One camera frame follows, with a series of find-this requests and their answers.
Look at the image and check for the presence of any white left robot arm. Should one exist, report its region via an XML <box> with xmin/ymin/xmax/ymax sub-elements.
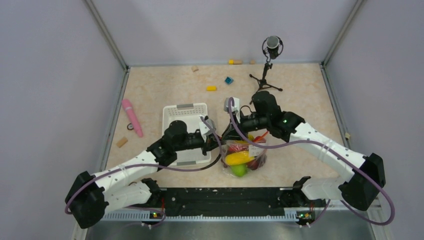
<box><xmin>64</xmin><ymin>116</ymin><xmax>222</xmax><ymax>229</ymax></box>

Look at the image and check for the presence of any black microphone tripod stand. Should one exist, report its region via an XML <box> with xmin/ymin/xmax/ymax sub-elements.
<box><xmin>249</xmin><ymin>35</ymin><xmax>284</xmax><ymax>92</ymax></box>

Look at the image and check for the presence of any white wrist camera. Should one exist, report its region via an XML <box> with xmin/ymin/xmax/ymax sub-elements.
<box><xmin>199</xmin><ymin>115</ymin><xmax>216</xmax><ymax>138</ymax></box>
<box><xmin>223</xmin><ymin>97</ymin><xmax>241</xmax><ymax>123</ymax></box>

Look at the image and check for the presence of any white perforated plastic basket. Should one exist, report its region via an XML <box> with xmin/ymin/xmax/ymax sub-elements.
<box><xmin>162</xmin><ymin>103</ymin><xmax>212</xmax><ymax>167</ymax></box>

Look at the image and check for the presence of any clear orange-zip bag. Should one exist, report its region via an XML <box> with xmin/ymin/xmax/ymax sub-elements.
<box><xmin>221</xmin><ymin>132</ymin><xmax>268</xmax><ymax>178</ymax></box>

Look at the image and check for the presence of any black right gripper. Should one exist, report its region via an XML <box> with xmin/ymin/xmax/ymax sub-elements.
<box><xmin>222</xmin><ymin>109</ymin><xmax>270</xmax><ymax>142</ymax></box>

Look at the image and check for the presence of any yellow corn cob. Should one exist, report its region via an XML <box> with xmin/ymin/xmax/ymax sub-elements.
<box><xmin>224</xmin><ymin>151</ymin><xmax>255</xmax><ymax>166</ymax></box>

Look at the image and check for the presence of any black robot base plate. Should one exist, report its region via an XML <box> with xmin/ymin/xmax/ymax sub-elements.
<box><xmin>134</xmin><ymin>187</ymin><xmax>326</xmax><ymax>218</ymax></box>

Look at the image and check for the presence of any pink cylindrical toy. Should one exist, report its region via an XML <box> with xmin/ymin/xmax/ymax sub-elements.
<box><xmin>121</xmin><ymin>98</ymin><xmax>144</xmax><ymax>138</ymax></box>

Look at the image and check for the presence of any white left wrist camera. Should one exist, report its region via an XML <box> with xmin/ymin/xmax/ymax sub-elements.
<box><xmin>199</xmin><ymin>115</ymin><xmax>216</xmax><ymax>138</ymax></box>

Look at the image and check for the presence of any blue square block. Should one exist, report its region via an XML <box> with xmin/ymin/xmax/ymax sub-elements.
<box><xmin>224</xmin><ymin>76</ymin><xmax>234</xmax><ymax>85</ymax></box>

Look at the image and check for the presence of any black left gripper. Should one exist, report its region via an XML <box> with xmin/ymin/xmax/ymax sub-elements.
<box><xmin>174</xmin><ymin>131</ymin><xmax>227</xmax><ymax>155</ymax></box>

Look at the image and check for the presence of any wooden block near left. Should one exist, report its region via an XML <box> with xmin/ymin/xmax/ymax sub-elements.
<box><xmin>116</xmin><ymin>137</ymin><xmax>128</xmax><ymax>148</ymax></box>

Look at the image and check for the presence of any green apple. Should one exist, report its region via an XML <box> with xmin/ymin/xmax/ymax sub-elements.
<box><xmin>230</xmin><ymin>164</ymin><xmax>249</xmax><ymax>177</ymax></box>

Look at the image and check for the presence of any yellow rectangular block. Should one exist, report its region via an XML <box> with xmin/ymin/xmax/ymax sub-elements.
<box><xmin>206</xmin><ymin>85</ymin><xmax>217</xmax><ymax>92</ymax></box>

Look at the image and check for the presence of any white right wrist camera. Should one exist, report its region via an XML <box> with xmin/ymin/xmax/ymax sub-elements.
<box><xmin>223</xmin><ymin>97</ymin><xmax>241</xmax><ymax>123</ymax></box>

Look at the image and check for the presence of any yellow and tan cylinder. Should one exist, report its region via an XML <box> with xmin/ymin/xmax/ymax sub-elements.
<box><xmin>228</xmin><ymin>59</ymin><xmax>243</xmax><ymax>65</ymax></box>

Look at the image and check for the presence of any red chili pepper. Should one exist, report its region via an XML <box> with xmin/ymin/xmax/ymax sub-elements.
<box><xmin>228</xmin><ymin>141</ymin><xmax>249</xmax><ymax>153</ymax></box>

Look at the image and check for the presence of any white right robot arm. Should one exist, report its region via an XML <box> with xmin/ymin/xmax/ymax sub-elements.
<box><xmin>224</xmin><ymin>91</ymin><xmax>386</xmax><ymax>211</ymax></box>

